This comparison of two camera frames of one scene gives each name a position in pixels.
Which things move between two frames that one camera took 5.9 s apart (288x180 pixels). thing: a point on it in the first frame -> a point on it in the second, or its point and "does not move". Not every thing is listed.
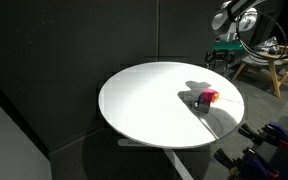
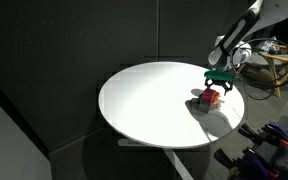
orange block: (215, 97) does not move
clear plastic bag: (269, 46) does not move
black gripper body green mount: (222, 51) -> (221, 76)
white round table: (170, 105) does not move
